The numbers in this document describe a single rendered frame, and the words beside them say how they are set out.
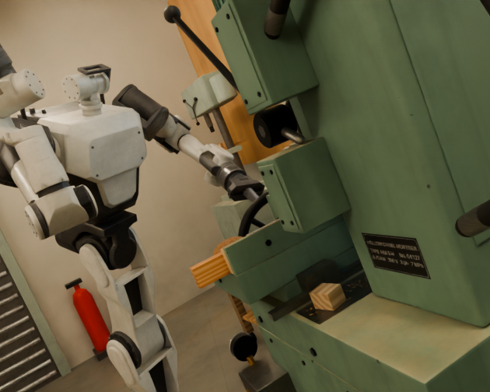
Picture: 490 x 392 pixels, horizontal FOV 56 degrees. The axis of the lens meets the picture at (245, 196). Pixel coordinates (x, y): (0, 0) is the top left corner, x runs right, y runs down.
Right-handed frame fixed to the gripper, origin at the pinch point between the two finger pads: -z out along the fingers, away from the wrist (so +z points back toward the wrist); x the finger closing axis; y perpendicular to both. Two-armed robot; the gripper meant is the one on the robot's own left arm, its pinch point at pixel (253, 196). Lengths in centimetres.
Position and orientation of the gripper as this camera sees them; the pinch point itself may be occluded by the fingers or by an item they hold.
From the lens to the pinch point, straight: 143.6
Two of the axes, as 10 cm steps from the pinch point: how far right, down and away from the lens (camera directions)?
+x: -8.6, 1.4, -4.9
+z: -5.0, -4.5, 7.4
